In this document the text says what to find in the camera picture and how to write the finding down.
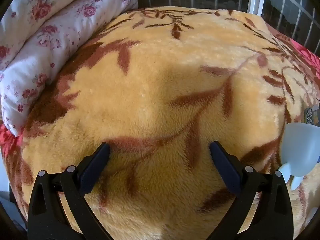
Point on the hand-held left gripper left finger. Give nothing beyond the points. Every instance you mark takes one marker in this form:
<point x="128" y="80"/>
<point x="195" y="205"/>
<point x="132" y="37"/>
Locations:
<point x="96" y="166"/>

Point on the white pink-floral folded quilt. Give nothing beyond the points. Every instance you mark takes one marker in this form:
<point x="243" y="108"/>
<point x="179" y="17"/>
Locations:
<point x="50" y="30"/>

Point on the printed snack packet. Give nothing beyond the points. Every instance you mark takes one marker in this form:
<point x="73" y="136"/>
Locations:
<point x="311" y="116"/>

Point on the yellow leaf-patterned plush blanket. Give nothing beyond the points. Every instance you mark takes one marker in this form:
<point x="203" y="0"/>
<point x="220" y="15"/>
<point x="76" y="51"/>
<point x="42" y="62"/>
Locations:
<point x="160" y="80"/>

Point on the light blue plastic cup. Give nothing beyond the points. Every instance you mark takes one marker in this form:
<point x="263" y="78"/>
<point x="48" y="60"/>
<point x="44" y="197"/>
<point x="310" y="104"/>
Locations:
<point x="298" y="147"/>

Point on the white window railing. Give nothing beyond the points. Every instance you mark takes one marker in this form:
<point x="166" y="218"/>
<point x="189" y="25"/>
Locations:
<point x="310" y="28"/>

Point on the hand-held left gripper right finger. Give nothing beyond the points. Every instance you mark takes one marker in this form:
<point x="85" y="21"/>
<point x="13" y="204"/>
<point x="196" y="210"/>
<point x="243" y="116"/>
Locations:
<point x="225" y="167"/>

